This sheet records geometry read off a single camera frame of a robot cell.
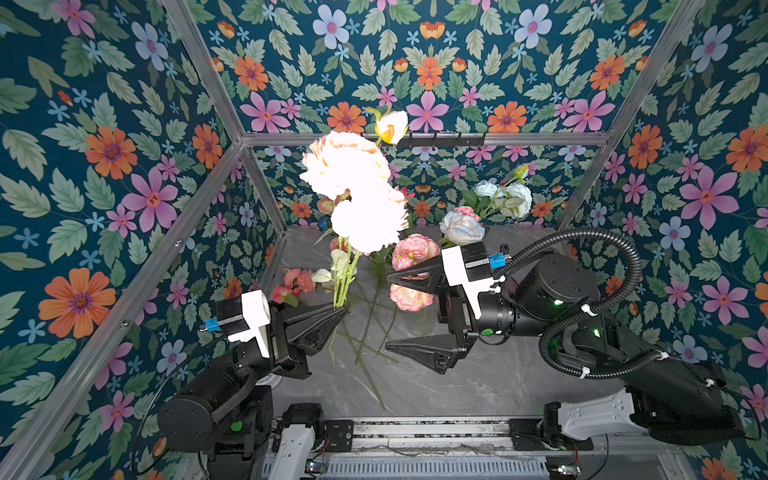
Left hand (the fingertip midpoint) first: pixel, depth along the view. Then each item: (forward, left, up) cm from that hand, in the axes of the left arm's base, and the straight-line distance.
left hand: (345, 324), depth 39 cm
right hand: (+3, -7, +5) cm, 9 cm away
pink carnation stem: (+41, +27, -47) cm, 69 cm away
